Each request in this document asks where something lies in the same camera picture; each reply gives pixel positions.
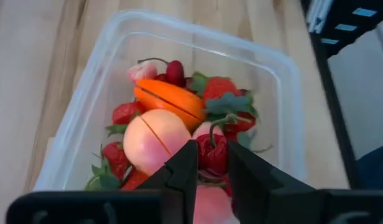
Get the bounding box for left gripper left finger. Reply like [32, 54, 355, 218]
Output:
[6, 139, 199, 224]

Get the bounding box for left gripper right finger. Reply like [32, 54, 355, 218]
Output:
[227, 141, 383, 224]

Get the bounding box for small pink toy peach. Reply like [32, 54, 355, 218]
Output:
[191, 121, 225, 141]
[127, 60, 159, 82]
[192, 185, 241, 224]

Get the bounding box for large pink-orange toy peach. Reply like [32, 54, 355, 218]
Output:
[122, 108, 193, 177]

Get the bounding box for red toy cherry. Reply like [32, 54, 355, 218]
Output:
[137, 57, 187, 88]
[196, 113, 239, 179]

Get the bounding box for orange toy carrot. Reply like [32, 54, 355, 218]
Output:
[133, 78, 207, 132]

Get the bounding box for clear plastic tupperware container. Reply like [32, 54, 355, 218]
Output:
[32, 8, 307, 192]

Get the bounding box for dark office chair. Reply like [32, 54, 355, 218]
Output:
[356, 144, 383, 190]

